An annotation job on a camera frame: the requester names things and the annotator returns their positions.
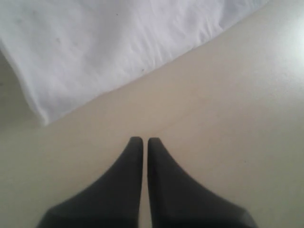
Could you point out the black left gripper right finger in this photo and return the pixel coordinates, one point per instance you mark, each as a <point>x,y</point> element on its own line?
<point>178,201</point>

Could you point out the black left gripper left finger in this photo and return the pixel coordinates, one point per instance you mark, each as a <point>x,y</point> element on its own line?
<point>112,201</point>

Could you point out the white t-shirt red print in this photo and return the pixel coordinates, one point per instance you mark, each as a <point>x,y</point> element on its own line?
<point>65,53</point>

